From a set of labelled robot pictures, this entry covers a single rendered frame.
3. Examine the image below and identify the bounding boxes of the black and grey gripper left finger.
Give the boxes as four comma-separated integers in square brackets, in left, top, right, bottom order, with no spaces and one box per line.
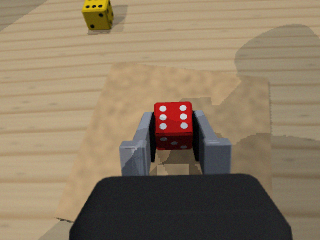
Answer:
[119,112,156,176]

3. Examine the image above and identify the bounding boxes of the red die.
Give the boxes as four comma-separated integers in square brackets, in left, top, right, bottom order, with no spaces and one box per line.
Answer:
[154,102,193,150]

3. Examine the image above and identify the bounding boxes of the tan square mat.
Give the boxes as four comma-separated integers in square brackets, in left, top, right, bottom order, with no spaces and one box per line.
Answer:
[54,62,273,222]

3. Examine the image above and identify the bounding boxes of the yellow die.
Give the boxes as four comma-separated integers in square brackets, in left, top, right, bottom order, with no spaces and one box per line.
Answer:
[82,0,114,30]

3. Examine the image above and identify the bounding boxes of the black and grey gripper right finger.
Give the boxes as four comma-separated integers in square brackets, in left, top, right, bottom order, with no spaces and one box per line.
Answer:
[192,110,232,174]

